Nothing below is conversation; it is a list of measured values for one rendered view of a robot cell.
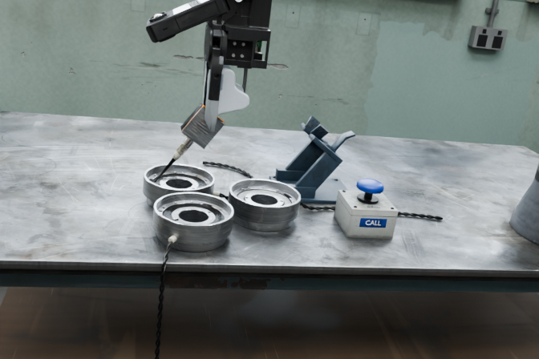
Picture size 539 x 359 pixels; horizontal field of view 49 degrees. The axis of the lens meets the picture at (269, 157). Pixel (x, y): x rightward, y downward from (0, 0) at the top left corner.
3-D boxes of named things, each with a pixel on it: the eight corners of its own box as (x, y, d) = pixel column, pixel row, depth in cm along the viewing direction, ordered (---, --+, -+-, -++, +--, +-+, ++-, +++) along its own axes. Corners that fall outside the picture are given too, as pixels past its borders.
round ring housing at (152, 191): (135, 212, 84) (137, 185, 82) (148, 184, 93) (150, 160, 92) (210, 219, 84) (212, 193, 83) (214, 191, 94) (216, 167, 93)
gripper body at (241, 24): (266, 74, 81) (277, -17, 77) (203, 69, 79) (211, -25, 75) (257, 63, 88) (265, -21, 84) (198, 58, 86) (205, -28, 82)
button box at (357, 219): (346, 237, 84) (352, 206, 83) (333, 216, 91) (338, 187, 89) (399, 239, 86) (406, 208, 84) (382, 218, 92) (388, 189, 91)
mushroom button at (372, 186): (356, 217, 85) (362, 185, 83) (348, 206, 89) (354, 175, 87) (382, 218, 86) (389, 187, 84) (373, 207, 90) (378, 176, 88)
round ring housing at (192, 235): (176, 211, 85) (177, 186, 84) (242, 230, 82) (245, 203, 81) (136, 240, 76) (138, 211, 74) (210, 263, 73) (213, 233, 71)
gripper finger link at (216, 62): (220, 102, 79) (225, 35, 77) (208, 101, 79) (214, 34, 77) (216, 97, 84) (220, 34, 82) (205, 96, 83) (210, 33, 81)
